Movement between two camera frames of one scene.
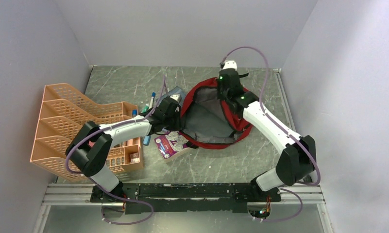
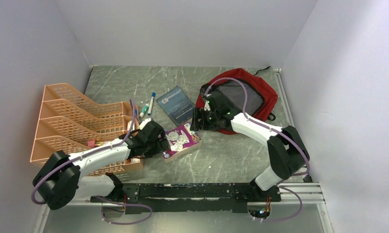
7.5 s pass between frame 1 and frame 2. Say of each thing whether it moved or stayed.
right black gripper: moved
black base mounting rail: stayed
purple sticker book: stayed
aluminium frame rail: stayed
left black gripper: moved
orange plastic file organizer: stayed
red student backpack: moved
